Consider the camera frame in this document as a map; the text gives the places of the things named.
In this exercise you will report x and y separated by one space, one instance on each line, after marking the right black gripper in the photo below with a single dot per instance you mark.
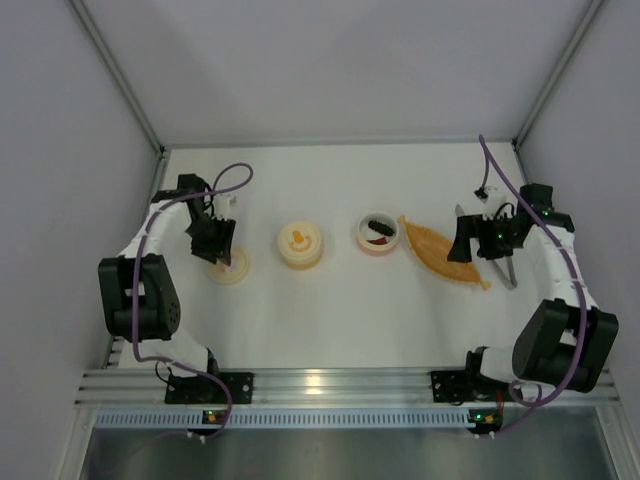
476 235

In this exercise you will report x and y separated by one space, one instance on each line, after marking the cream lid orange knob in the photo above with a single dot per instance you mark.
300 238

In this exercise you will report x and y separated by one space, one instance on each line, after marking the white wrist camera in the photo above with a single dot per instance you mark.
222 205
493 200

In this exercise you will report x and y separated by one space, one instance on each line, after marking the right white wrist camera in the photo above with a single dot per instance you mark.
493 200

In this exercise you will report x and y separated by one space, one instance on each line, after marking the left aluminium frame post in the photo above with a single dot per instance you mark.
85 19

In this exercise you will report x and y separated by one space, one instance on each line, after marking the right aluminium frame post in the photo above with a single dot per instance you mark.
570 48

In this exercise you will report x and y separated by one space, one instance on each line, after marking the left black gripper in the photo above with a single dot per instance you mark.
211 239

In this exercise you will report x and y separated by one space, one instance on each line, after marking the aluminium frame post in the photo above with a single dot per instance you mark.
570 48
85 19

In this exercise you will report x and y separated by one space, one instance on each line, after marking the boat-shaped woven basket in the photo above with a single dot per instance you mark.
431 249

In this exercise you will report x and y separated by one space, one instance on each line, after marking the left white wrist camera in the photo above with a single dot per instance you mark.
222 205

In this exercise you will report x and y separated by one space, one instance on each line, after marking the red sausage piece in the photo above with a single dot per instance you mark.
380 241

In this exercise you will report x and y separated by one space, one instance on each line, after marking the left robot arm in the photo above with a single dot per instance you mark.
139 298

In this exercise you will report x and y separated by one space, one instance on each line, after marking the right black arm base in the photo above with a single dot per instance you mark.
460 386

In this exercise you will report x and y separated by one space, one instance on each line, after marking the metal tongs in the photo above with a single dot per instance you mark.
504 267

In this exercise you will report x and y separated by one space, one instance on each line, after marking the cream lid pink knob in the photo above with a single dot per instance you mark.
230 274

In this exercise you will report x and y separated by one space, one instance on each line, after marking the aluminium mounting rail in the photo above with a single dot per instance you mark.
272 388

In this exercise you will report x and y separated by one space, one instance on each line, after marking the pink lunch bowl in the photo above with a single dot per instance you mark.
363 233

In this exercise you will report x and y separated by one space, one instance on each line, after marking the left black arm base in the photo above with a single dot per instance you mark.
197 390

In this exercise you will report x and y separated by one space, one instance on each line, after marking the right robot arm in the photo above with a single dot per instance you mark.
567 334

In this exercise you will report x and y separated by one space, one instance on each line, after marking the slotted cable duct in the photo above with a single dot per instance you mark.
314 418

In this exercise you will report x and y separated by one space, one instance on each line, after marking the yellow lunch bowl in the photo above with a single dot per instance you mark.
301 262

